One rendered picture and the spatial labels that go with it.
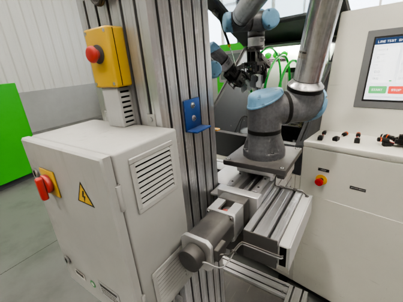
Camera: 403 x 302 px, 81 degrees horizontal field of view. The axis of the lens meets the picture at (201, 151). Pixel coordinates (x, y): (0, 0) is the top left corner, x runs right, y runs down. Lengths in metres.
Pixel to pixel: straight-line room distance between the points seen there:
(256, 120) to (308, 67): 0.22
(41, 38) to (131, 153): 7.34
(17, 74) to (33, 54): 0.67
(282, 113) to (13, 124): 3.60
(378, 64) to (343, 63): 0.15
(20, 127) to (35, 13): 4.34
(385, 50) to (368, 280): 1.07
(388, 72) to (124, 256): 1.29
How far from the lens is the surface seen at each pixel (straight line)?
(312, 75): 0.85
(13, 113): 3.98
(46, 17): 7.94
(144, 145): 0.50
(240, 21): 1.01
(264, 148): 0.83
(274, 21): 1.10
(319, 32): 0.82
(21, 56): 7.53
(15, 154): 4.02
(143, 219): 0.55
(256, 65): 1.17
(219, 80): 4.69
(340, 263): 1.51
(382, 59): 1.42
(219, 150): 1.55
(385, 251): 1.39
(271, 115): 0.81
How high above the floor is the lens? 1.38
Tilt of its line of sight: 21 degrees down
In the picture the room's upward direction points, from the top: 5 degrees counter-clockwise
